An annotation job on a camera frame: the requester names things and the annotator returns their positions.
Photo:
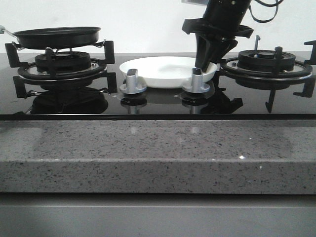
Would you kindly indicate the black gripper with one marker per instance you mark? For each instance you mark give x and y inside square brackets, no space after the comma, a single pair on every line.
[222,18]

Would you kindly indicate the white ceramic plate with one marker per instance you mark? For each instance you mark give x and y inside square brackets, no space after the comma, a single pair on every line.
[166,71]

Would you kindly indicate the black frying pan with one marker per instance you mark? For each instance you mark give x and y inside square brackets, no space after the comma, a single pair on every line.
[57,38]

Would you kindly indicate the black right pan support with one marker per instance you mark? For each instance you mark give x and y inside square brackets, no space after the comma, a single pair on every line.
[302,73]

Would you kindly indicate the silver right stove knob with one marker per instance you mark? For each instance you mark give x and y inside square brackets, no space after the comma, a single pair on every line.
[196,85]

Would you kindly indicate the silver stove knob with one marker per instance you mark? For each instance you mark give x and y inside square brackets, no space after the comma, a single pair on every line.
[196,85]
[133,84]

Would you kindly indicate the black right gas burner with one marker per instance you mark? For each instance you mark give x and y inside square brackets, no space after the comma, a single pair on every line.
[264,60]

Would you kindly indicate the black gas burner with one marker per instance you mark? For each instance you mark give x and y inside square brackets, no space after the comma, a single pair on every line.
[64,62]
[264,60]

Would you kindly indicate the black glass gas hob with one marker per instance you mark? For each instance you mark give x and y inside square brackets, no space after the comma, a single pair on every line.
[99,98]

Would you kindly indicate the silver left stove knob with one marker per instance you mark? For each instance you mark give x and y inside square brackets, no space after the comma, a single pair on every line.
[133,84]

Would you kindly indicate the black left gas burner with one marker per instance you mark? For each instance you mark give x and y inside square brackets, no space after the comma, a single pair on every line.
[64,62]

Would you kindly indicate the grey cabinet drawer front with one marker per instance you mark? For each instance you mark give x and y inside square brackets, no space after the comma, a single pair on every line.
[128,215]

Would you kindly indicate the chrome wire pan stand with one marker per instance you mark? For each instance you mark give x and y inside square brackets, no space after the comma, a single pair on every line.
[20,47]

